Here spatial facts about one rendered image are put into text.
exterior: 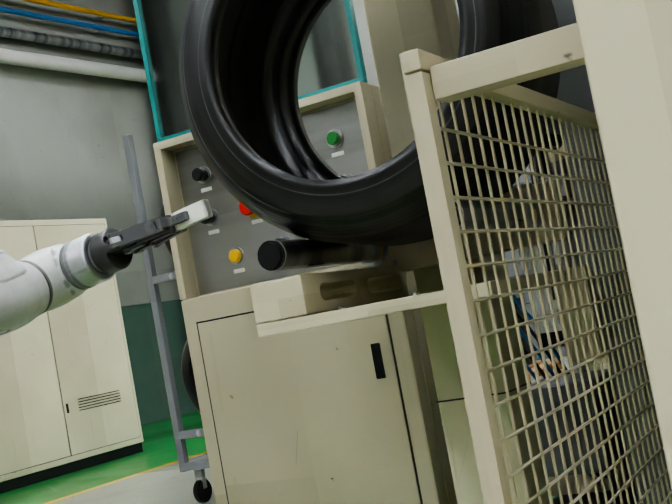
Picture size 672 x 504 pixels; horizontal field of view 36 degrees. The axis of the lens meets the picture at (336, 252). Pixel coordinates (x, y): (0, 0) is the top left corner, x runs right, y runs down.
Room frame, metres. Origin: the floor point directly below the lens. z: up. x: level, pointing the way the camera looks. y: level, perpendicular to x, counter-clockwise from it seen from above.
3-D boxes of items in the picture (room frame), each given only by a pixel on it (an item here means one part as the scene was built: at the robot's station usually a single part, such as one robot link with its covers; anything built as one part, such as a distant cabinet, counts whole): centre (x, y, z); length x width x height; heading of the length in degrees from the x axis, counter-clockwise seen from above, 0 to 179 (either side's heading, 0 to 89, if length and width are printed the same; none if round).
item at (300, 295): (1.67, 0.01, 0.83); 0.36 x 0.09 x 0.06; 152
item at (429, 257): (1.76, -0.19, 0.90); 0.40 x 0.03 x 0.10; 62
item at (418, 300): (1.61, -0.11, 0.80); 0.37 x 0.36 x 0.02; 62
